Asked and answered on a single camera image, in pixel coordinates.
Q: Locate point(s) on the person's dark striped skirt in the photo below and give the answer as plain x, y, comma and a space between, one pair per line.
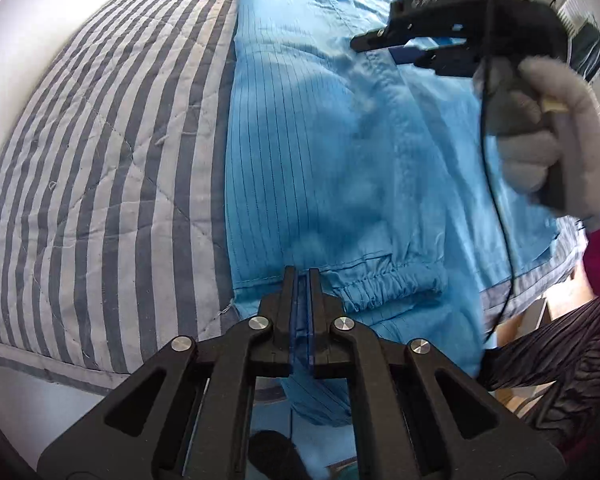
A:
570, 360

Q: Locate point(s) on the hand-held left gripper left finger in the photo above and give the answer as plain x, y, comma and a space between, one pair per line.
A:
291, 310

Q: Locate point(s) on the hanging dark clothes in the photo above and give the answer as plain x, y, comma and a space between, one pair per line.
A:
587, 45

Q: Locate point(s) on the grey striped quilt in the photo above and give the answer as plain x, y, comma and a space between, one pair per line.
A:
105, 160

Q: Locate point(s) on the blue pinstriped work coat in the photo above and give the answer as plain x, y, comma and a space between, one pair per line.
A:
330, 160

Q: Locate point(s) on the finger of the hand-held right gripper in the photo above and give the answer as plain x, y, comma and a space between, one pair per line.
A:
445, 62
375, 39

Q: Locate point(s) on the person's right hand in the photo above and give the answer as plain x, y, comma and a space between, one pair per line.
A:
582, 125

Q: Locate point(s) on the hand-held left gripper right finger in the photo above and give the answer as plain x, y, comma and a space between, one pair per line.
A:
316, 310

